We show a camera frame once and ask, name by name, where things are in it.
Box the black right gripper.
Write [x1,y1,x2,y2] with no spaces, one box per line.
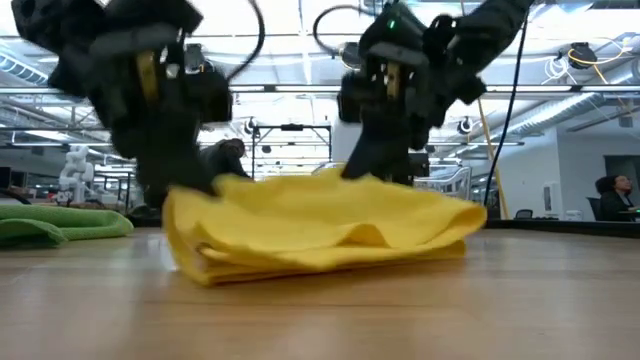
[337,0,489,186]

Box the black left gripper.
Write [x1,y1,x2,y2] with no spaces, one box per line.
[10,0,235,209]

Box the yellow towel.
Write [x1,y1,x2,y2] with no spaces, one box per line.
[162,167,489,287]

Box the bright green towel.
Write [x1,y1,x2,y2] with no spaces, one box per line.
[0,203,135,249]

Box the person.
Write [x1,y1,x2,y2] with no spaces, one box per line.
[593,173,640,223]
[199,138,251,181]

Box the clear plastic bin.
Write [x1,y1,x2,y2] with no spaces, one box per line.
[312,160,474,201]

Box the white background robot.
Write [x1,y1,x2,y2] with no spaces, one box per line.
[58,144,95,201]

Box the black background workstation frame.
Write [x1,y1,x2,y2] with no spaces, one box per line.
[249,123,334,176]

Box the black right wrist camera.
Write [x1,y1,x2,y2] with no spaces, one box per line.
[367,42,431,101]

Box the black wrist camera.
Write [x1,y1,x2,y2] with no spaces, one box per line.
[367,42,431,101]
[89,22,187,106]

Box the yellow cable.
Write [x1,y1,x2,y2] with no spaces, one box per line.
[459,0,509,220]

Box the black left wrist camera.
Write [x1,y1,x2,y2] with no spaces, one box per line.
[89,22,187,106]

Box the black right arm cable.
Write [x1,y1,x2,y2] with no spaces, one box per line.
[483,14,531,206]

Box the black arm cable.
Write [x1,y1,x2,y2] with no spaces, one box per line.
[227,0,266,84]
[483,14,531,206]

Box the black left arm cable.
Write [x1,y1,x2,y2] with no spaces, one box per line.
[227,0,266,84]

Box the black metal table frame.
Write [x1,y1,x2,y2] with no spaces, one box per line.
[124,214,640,239]

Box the ceiling cable reel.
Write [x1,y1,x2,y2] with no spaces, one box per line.
[567,41,601,70]

